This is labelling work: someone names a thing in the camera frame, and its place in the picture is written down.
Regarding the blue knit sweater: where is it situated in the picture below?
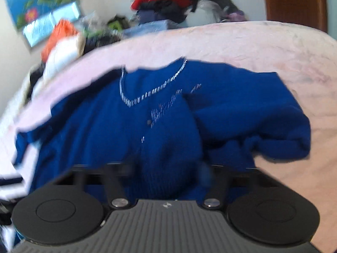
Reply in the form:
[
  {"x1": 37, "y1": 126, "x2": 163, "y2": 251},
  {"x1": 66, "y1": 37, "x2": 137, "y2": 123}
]
[{"x1": 14, "y1": 58, "x2": 311, "y2": 200}]

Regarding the pile of dark clothes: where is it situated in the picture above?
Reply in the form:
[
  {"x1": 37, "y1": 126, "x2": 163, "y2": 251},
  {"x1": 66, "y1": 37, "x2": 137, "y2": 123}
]
[{"x1": 131, "y1": 0, "x2": 247, "y2": 26}]

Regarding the white cream pillow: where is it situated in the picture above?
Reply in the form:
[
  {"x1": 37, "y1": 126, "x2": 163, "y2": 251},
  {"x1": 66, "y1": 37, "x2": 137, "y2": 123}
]
[{"x1": 42, "y1": 33, "x2": 86, "y2": 83}]

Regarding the pink floral bed sheet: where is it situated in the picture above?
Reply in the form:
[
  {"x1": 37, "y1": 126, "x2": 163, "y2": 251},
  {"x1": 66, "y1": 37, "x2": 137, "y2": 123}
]
[{"x1": 1, "y1": 21, "x2": 336, "y2": 252}]

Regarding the light blue fleece blanket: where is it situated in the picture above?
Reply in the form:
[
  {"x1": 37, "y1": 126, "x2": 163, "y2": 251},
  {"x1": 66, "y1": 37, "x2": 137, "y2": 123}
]
[{"x1": 122, "y1": 20, "x2": 184, "y2": 39}]

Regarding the green plastic basket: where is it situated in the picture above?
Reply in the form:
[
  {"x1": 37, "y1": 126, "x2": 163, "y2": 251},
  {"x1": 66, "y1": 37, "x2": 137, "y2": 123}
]
[{"x1": 107, "y1": 15, "x2": 130, "y2": 31}]

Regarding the orange plastic bag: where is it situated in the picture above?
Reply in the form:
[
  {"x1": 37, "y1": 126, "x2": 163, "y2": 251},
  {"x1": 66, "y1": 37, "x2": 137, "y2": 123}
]
[{"x1": 41, "y1": 19, "x2": 79, "y2": 63}]

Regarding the brown wooden door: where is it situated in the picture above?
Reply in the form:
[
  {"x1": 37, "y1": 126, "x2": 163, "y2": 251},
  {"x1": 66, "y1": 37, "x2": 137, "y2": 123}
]
[{"x1": 265, "y1": 0, "x2": 328, "y2": 33}]

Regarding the window with white frame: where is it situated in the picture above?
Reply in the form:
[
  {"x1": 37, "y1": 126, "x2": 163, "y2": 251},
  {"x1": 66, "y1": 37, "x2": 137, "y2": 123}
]
[{"x1": 22, "y1": 2, "x2": 82, "y2": 48}]

